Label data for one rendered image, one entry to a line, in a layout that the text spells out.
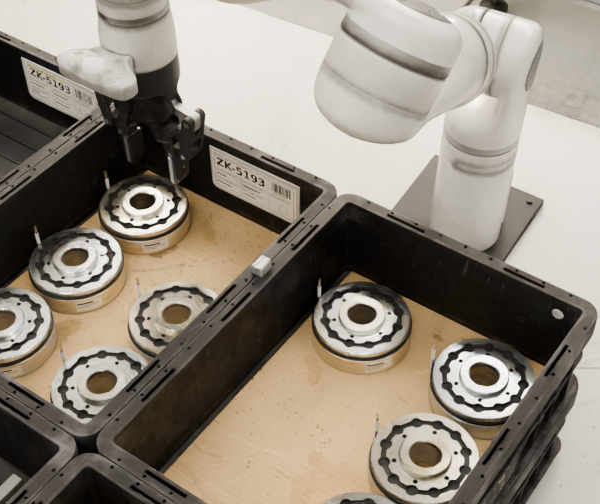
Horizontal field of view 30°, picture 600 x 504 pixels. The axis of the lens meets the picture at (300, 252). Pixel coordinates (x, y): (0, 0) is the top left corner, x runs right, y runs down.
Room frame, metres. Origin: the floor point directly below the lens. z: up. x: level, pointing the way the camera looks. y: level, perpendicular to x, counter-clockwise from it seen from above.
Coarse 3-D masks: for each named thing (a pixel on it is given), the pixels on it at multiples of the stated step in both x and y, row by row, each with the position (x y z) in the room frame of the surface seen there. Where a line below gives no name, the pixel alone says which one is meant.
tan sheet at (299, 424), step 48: (432, 336) 0.75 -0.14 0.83; (480, 336) 0.75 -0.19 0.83; (288, 384) 0.70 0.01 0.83; (336, 384) 0.69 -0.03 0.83; (384, 384) 0.69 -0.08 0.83; (240, 432) 0.64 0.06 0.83; (288, 432) 0.64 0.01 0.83; (336, 432) 0.64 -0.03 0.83; (192, 480) 0.58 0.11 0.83; (240, 480) 0.58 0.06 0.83; (288, 480) 0.58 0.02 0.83; (336, 480) 0.58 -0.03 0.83
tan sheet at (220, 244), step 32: (192, 192) 0.99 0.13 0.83; (96, 224) 0.94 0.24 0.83; (192, 224) 0.93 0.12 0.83; (224, 224) 0.93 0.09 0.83; (256, 224) 0.93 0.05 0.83; (128, 256) 0.88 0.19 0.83; (160, 256) 0.88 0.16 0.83; (192, 256) 0.88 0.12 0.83; (224, 256) 0.88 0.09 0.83; (256, 256) 0.88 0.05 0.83; (32, 288) 0.84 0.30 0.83; (128, 288) 0.83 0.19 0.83; (224, 288) 0.83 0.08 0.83; (64, 320) 0.79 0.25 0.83; (96, 320) 0.79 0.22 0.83; (64, 352) 0.74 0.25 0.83; (32, 384) 0.70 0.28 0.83
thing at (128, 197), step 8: (128, 192) 0.95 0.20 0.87; (136, 192) 0.95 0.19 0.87; (144, 192) 0.95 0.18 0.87; (152, 192) 0.95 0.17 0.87; (160, 192) 0.95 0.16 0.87; (128, 200) 0.94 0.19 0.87; (160, 200) 0.93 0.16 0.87; (128, 208) 0.92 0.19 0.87; (152, 208) 0.92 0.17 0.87; (160, 208) 0.92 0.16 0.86; (136, 216) 0.91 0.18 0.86; (144, 216) 0.91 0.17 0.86
